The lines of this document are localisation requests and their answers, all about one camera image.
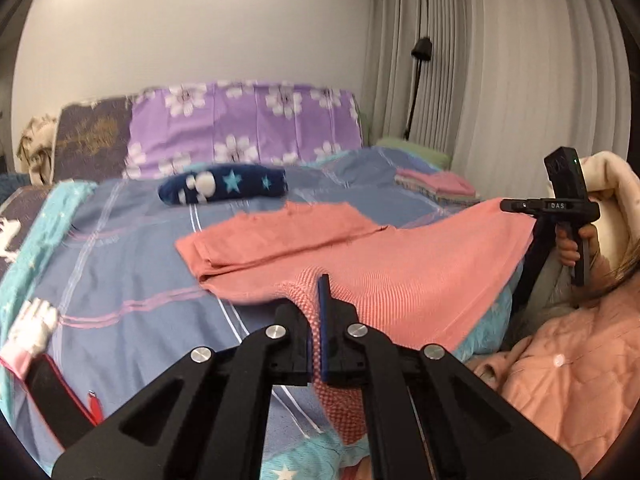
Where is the salmon pink knit garment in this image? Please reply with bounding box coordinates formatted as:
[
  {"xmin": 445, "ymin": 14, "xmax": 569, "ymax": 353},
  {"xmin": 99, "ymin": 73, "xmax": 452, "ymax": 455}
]
[{"xmin": 174, "ymin": 197, "xmax": 536, "ymax": 446}]

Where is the folded pink clothes stack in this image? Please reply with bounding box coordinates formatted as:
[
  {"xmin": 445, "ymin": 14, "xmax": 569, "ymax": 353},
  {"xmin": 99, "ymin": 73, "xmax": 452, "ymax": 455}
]
[{"xmin": 394, "ymin": 169, "xmax": 480, "ymax": 206}]

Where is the person's right hand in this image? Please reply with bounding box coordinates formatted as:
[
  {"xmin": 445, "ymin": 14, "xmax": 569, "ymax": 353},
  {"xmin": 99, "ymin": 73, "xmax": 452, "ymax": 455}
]
[{"xmin": 555, "ymin": 223, "xmax": 600, "ymax": 268}]

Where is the pink quilted jacket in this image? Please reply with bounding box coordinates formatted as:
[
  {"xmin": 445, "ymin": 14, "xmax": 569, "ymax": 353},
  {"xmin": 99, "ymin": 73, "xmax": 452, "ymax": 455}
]
[{"xmin": 468, "ymin": 152, "xmax": 639, "ymax": 476}]

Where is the green pillow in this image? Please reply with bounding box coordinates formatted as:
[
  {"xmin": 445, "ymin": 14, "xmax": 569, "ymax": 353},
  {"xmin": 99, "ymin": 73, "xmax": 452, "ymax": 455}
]
[{"xmin": 375, "ymin": 136, "xmax": 451, "ymax": 170}]

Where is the blue plaid bed blanket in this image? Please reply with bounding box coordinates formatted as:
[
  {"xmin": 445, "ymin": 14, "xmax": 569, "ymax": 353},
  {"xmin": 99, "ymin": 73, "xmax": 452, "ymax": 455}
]
[{"xmin": 0, "ymin": 146, "xmax": 516, "ymax": 480}]

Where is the white pleated curtain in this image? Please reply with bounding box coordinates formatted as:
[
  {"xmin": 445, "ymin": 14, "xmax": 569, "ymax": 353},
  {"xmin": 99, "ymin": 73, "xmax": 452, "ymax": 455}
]
[{"xmin": 360, "ymin": 0, "xmax": 631, "ymax": 197}]

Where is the black floor lamp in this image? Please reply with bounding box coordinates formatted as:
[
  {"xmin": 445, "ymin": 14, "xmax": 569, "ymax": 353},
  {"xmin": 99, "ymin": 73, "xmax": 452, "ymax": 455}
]
[{"xmin": 404, "ymin": 36, "xmax": 433, "ymax": 141}]

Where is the teal fuzzy blanket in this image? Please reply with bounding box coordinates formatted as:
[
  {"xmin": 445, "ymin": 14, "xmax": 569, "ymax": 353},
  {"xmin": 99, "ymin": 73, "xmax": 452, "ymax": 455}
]
[{"xmin": 1, "ymin": 180, "xmax": 98, "ymax": 342}]

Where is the navy star pattern garment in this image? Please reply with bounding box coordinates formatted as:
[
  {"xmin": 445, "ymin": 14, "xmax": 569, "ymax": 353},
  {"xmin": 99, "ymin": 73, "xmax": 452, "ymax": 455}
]
[{"xmin": 157, "ymin": 164, "xmax": 288, "ymax": 206}]

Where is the purple floral pillow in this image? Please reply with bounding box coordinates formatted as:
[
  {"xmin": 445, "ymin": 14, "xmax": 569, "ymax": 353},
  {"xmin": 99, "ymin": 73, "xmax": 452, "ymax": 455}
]
[{"xmin": 124, "ymin": 80, "xmax": 362, "ymax": 179}]

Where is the dark floral pillow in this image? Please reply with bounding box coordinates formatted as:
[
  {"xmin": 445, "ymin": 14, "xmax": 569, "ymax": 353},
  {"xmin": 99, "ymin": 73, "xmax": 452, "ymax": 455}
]
[{"xmin": 53, "ymin": 96, "xmax": 132, "ymax": 182}]

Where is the beige knit throw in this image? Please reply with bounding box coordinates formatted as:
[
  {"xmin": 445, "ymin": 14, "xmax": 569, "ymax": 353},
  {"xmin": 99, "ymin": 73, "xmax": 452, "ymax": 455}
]
[{"xmin": 16, "ymin": 115, "xmax": 58, "ymax": 185}]

